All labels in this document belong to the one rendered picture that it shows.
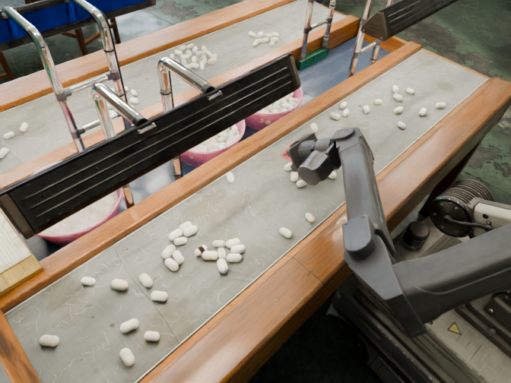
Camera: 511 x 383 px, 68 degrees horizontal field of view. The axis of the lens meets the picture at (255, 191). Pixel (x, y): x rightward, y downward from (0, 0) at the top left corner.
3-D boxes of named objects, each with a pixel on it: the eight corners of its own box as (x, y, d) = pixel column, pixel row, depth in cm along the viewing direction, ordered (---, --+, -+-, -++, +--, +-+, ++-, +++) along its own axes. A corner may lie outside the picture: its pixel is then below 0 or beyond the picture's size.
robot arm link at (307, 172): (373, 156, 86) (356, 126, 83) (347, 191, 81) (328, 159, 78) (334, 160, 96) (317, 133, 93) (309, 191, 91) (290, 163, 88)
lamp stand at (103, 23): (143, 152, 123) (112, 11, 89) (86, 182, 113) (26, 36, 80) (112, 124, 131) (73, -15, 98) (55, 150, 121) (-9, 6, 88)
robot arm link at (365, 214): (411, 295, 53) (379, 242, 48) (372, 307, 55) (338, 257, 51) (375, 153, 88) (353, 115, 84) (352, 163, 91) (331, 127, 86)
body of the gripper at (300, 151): (284, 150, 96) (303, 147, 90) (309, 133, 101) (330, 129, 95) (293, 172, 98) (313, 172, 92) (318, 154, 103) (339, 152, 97)
